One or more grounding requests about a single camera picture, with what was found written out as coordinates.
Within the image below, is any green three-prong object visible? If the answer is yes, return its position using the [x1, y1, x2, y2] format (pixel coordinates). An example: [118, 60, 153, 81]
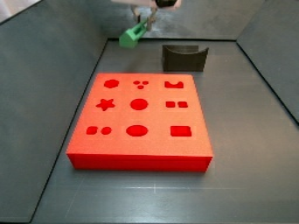
[118, 19, 146, 48]

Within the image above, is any white and red gripper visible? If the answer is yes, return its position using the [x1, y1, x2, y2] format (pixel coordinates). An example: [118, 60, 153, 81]
[110, 0, 182, 32]

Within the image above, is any red foam shape-sorter block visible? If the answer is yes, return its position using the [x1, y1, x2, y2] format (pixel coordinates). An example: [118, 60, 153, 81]
[66, 73, 212, 172]

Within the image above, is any black curved fixture block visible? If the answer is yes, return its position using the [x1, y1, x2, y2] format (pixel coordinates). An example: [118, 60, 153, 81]
[162, 45, 209, 72]

